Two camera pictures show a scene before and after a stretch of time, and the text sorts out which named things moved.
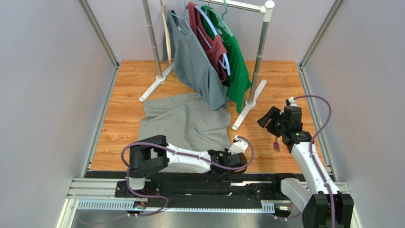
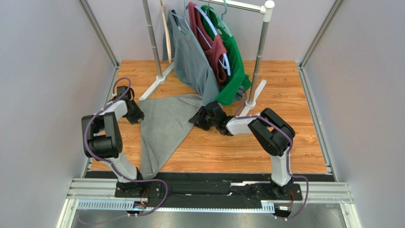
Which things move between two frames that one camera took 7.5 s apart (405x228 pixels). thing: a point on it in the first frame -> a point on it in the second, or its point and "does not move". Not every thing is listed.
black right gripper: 272,119 -> 205,117
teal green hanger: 222,23 does not move
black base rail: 203,190 does not move
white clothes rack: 267,9 does not move
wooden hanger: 168,35 does not move
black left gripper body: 227,153 -> 135,114
